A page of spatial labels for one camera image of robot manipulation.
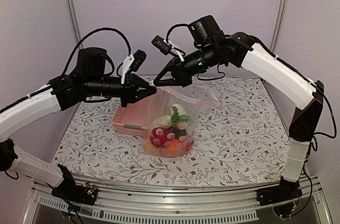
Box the red tomato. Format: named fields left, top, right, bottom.
left=183, top=139, right=193, bottom=149

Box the white radish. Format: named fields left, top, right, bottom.
left=170, top=104, right=191, bottom=130
left=150, top=115, right=173, bottom=130

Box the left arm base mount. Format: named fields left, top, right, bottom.
left=52, top=164, right=98, bottom=206

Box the yellow lemon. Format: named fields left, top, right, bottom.
left=143, top=143, right=160, bottom=154

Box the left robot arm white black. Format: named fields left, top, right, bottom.
left=1, top=74, right=157, bottom=200

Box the aluminium post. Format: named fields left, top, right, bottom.
left=65, top=0, right=81, bottom=42
left=270, top=0, right=288, bottom=52

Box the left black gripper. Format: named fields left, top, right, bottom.
left=84, top=74, right=157, bottom=107

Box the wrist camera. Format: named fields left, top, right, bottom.
left=75, top=47, right=147, bottom=84
left=151, top=15, right=226, bottom=62

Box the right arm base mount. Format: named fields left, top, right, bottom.
left=256, top=177, right=302, bottom=206

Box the left aluminium post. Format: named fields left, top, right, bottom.
left=65, top=0, right=81, bottom=42

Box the dark red onion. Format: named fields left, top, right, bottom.
left=172, top=127, right=189, bottom=143

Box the floral table mat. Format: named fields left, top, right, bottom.
left=53, top=78, right=289, bottom=187

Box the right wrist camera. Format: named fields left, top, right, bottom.
left=151, top=15, right=226, bottom=62

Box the aluminium front rail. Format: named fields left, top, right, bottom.
left=23, top=175, right=333, bottom=223

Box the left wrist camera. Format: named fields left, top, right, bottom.
left=75, top=47, right=147, bottom=84

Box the clear zip top bag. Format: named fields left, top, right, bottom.
left=142, top=82, right=220, bottom=158

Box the pink plastic basket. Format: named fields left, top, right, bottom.
left=112, top=97, right=151, bottom=137

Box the red apple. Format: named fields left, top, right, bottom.
left=150, top=127, right=169, bottom=147

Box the orange tangerine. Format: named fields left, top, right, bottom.
left=164, top=139, right=182, bottom=152

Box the right aluminium post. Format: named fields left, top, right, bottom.
left=270, top=0, right=288, bottom=52

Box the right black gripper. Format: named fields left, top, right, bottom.
left=152, top=42, right=218, bottom=88

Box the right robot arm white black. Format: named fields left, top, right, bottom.
left=154, top=31, right=324, bottom=201

